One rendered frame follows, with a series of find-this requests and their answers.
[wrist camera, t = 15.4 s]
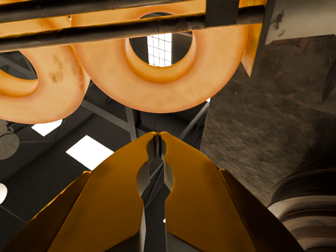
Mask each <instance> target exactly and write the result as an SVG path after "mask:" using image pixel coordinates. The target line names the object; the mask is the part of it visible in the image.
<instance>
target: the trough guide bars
mask: <svg viewBox="0 0 336 252"><path fill-rule="evenodd" d="M189 1H198V0H23V1H15V2H7V3H0V24H6V23H15V22H23V21H31V20H40V19H48V18H56V17H64V16H68V18H69V19H71V16H73V15H81V14H89V13H98V12H106V11H114V10H123V9H131V8H139V7H148V6H156V5H164V4H173V3H181V2H189ZM239 3H240V0H205V11H201V12H193V13H184V14H175V15H167V16H158V17H150V18H141V19H133V20H124V21H115V22H107V23H98V24H90V25H81V26H73V27H64V28H56V29H47V30H38V31H30V32H21V33H13V34H4V35H0V53H2V52H11V51H20V50H29V49H38V48H47V47H56V46H65V45H74V44H83V43H92V42H100V41H109V40H118V39H127V38H136V37H145V36H154V35H163V34H172V33H181V32H190V31H199V30H208V29H217V28H226V27H235V26H244V25H253V24H261V23H262V21H263V19H264V15H265V8H264V6H263V5H262V4H261V5H252V6H244V7H239Z"/></svg>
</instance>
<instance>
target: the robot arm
mask: <svg viewBox="0 0 336 252"><path fill-rule="evenodd" d="M158 144H159V158H162V160H163V161H164V183H165V185H166V186H167V187H168V188H169V190H170V194H169V196H168V197H167V199H166V200H165V241H166V252H305V251H304V249H303V248H302V247H301V245H300V244H299V243H298V241H297V240H296V239H295V238H294V236H293V235H292V234H291V233H290V232H289V230H288V229H287V228H286V227H285V226H284V225H283V224H282V223H281V221H280V220H279V219H278V218H277V217H276V216H275V215H274V214H273V213H272V212H271V211H270V210H269V209H267V208H266V207H265V206H264V205H263V204H262V203H261V202H260V201H259V200H258V199H257V198H256V197H255V196H254V195H253V194H252V193H251V192H250V191H249V190H248V189H247V188H246V187H244V186H243V185H242V184H241V183H240V182H239V181H238V180H237V179H236V178H235V177H234V176H233V175H232V174H231V173H230V172H229V171H228V170H227V169H220V168H219V167H218V166H217V165H216V164H215V163H214V162H213V161H211V160H210V159H209V158H208V157H207V156H206V155H204V154H203V153H201V152H200V151H198V150H197V149H195V148H193V147H192V146H190V145H188V144H186V143H185V142H183V141H181V140H180V139H178V138H176V137H174V136H173V135H171V134H169V133H168V132H165V131H163V132H160V133H156V132H153V131H152V132H148V133H146V134H144V135H143V136H141V137H139V138H137V139H136V140H134V141H132V142H130V143H129V144H127V145H125V146H124V147H122V148H120V149H118V150H117V151H115V152H114V153H112V154H111V155H110V156H108V157H107V158H106V159H104V160H103V161H102V162H101V163H100V164H99V165H97V166H96V167H95V168H94V169H93V170H92V171H84V172H83V173H82V174H81V175H80V176H79V177H78V178H76V179H75V180H74V181H73V182H72V183H71V184H70V185H69V186H68V187H66V188H65V189H64V190H63V191H62V192H61V193H60V194H59V195H58V196H56V197H55V198H54V199H53V200H52V201H51V202H50V203H49V204H48V205H46V206H45V207H44V208H43V209H42V210H41V211H40V212H39V213H38V214H36V215H35V216H34V217H33V218H32V219H31V220H30V221H29V222H28V223H27V224H26V225H25V226H24V227H23V228H22V229H21V230H20V231H19V232H18V233H17V234H16V235H15V236H14V237H13V238H12V239H11V240H10V241H9V242H8V243H7V245H6V246H5V247H4V248H3V249H2V250H1V252H144V244H145V236H146V223H145V211H144V201H143V199H142V198H141V195H142V193H143V191H144V190H145V188H146V187H147V186H148V185H149V183H150V172H149V165H150V163H151V162H152V161H153V160H154V158H157V152H158Z"/></svg>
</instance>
